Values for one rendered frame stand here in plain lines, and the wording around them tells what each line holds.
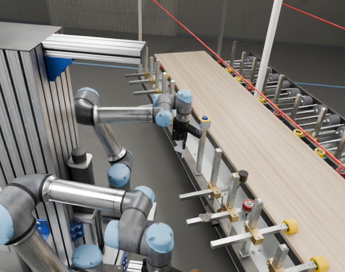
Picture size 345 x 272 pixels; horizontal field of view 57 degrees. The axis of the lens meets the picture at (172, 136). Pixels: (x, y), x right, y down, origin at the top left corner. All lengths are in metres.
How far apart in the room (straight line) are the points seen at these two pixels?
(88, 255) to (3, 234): 0.41
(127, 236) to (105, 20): 7.53
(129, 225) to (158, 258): 0.12
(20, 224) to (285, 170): 1.84
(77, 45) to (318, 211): 1.74
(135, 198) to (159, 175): 2.56
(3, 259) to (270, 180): 1.66
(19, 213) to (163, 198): 2.34
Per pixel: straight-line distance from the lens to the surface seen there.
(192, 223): 1.98
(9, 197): 1.09
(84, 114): 1.48
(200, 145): 2.34
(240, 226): 2.34
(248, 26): 7.96
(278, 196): 2.22
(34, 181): 1.13
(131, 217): 0.95
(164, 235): 0.89
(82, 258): 1.35
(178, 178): 3.52
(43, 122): 1.15
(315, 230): 2.11
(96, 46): 1.05
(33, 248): 1.16
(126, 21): 8.11
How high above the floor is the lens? 2.37
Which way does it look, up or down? 35 degrees down
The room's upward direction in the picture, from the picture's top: 3 degrees clockwise
